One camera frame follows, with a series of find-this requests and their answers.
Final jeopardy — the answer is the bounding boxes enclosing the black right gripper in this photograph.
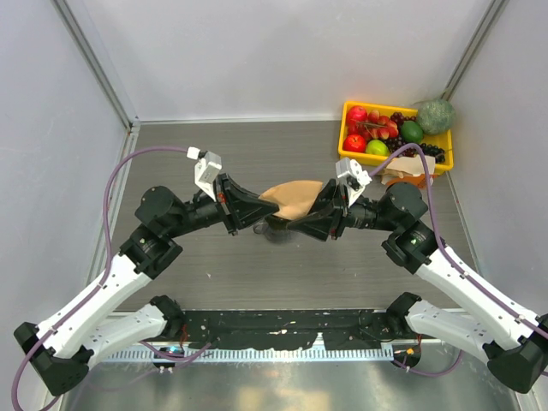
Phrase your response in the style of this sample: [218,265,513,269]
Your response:
[288,178,400,240]

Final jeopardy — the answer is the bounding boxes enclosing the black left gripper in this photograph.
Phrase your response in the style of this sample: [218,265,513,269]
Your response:
[166,172,279,238]

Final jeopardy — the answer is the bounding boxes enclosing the brown paper coffee filter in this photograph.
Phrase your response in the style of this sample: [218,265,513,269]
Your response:
[259,180,323,221]

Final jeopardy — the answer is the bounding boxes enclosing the green glass coffee dripper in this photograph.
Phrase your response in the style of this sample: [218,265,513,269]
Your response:
[265,216,296,233]

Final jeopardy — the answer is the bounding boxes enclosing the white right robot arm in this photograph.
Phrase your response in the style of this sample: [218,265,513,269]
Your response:
[288,182,547,394]

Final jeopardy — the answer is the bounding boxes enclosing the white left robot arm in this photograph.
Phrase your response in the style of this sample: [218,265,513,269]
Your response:
[14,174,279,396]

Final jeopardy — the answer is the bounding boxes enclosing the orange coffee filter box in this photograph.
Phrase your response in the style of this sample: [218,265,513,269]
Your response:
[380,156,426,189]

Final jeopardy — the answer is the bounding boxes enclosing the red apple lower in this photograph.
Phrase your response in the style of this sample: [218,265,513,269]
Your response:
[342,134,367,153]

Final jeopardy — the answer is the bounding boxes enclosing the red apple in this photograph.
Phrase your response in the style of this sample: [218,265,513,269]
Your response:
[342,134,367,153]
[345,105,368,127]

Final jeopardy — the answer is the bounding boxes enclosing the light green apple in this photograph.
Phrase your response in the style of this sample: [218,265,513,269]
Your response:
[365,140,390,157]

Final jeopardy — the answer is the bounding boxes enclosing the red pink peaches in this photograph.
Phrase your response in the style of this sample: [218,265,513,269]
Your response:
[358,110,399,140]

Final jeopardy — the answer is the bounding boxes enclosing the dark purple grape bunch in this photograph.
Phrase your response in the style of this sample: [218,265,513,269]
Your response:
[387,110,446,166]

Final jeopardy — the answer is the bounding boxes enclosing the red apple upper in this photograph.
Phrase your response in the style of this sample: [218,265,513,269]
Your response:
[345,105,368,127]

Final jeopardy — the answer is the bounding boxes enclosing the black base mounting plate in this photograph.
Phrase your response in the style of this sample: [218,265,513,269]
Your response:
[133,308,420,350]

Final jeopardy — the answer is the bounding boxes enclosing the green avocado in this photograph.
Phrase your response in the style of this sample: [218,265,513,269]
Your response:
[400,121,424,144]

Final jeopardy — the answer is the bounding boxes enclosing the yellow plastic fruit tray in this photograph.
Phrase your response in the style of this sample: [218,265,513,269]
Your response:
[337,101,454,176]

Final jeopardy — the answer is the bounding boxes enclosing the green textured melon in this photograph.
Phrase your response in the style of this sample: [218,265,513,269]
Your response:
[416,98,456,135]

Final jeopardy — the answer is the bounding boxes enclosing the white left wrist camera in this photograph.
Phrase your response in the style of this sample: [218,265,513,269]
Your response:
[187,146,222,201]

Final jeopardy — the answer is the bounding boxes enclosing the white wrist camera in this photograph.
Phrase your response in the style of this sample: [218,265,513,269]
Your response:
[187,146,222,201]
[335,158,372,207]

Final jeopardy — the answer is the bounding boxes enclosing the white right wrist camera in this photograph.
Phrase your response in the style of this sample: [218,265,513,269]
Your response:
[335,158,372,207]

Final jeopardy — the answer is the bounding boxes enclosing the white slotted cable duct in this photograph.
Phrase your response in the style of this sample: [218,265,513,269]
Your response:
[104,343,394,364]

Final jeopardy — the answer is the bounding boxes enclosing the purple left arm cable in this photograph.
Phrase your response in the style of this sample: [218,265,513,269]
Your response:
[9,146,206,411]

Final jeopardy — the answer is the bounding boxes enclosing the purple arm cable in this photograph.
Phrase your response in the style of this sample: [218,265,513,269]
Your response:
[9,146,206,411]
[368,143,548,378]

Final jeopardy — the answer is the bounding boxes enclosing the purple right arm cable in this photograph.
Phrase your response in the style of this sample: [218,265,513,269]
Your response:
[368,143,548,378]

